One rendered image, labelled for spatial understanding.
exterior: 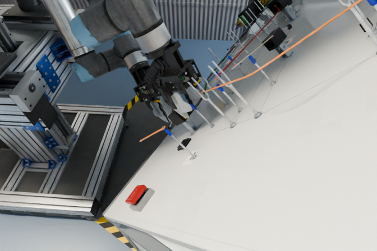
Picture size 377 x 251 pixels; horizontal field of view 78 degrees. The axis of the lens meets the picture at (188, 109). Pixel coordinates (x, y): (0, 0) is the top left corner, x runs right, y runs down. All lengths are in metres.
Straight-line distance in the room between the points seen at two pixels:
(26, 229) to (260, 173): 1.84
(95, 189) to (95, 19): 1.28
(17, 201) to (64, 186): 0.27
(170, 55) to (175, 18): 2.52
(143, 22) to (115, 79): 2.15
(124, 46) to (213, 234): 0.63
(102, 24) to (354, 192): 0.50
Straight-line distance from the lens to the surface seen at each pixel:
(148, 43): 0.52
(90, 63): 0.87
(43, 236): 1.97
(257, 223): 0.29
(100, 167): 1.74
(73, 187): 1.76
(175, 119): 0.69
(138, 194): 0.60
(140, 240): 0.92
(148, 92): 0.76
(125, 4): 0.51
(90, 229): 1.85
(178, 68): 0.53
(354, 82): 0.39
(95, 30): 0.56
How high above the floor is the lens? 1.68
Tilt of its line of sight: 49 degrees down
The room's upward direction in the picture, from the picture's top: straight up
